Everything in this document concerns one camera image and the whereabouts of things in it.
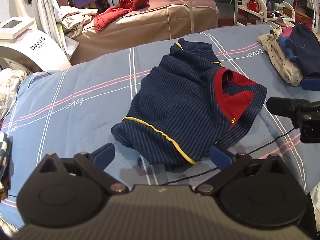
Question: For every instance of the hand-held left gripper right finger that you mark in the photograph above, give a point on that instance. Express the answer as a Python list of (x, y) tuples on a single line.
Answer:
[(221, 156)]

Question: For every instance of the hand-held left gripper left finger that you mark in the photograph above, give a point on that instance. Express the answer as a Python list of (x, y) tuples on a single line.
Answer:
[(105, 152)]

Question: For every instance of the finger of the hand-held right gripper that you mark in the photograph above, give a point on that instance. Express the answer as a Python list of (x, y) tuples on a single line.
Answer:
[(285, 107), (311, 84)]

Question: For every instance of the navy striped shirt red collar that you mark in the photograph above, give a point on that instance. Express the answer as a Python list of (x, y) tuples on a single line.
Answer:
[(180, 100)]

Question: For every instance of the blue plaid bed sheet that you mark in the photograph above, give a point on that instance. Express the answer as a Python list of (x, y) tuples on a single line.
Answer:
[(87, 120)]

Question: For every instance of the navy blue garment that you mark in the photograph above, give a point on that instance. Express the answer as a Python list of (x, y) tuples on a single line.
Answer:
[(303, 47)]

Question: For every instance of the cream polka-dot garment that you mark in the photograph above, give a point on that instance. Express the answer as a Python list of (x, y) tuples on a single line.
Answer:
[(282, 60)]

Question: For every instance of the white metal trolley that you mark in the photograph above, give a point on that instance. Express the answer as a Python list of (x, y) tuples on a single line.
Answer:
[(265, 17)]

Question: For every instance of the striped folded cloth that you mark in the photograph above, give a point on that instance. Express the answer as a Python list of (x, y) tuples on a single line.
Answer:
[(5, 160)]

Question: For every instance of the floral patterned cloth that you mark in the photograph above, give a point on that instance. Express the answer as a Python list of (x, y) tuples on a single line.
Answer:
[(10, 87)]

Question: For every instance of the white curved machine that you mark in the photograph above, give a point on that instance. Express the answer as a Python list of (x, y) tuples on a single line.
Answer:
[(37, 47)]

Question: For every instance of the brown covered bed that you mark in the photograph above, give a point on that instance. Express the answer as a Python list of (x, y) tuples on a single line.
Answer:
[(155, 27)]

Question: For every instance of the crumpled beige blanket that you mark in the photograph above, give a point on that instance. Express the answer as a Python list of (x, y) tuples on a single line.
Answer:
[(73, 21)]

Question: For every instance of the red puffer jacket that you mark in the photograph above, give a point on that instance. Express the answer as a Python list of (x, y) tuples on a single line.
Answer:
[(112, 15)]

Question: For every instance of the hanging white garment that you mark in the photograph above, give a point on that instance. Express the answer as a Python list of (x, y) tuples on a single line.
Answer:
[(46, 10)]

